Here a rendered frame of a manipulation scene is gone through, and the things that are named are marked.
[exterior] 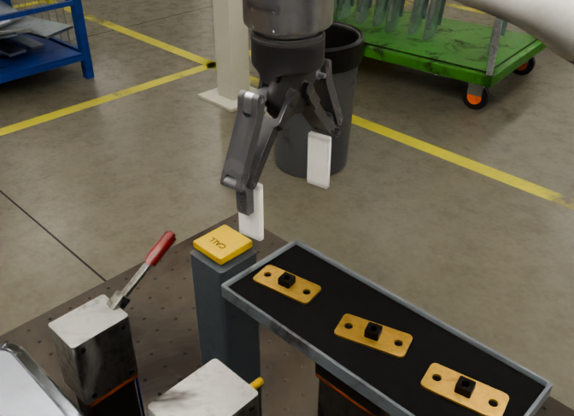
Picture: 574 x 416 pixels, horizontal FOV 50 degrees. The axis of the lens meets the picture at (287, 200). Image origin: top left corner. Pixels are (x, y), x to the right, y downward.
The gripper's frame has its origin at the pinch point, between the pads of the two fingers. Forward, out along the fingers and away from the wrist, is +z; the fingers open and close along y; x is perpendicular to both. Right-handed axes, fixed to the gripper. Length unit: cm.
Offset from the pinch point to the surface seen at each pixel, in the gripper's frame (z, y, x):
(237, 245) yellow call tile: 12.2, -2.4, -10.0
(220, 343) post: 28.1, 1.5, -10.7
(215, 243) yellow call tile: 12.2, -1.2, -12.8
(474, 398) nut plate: 11.9, 4.4, 26.4
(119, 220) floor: 128, -106, -172
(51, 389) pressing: 28.0, 21.4, -23.8
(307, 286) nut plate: 11.9, -0.5, 3.0
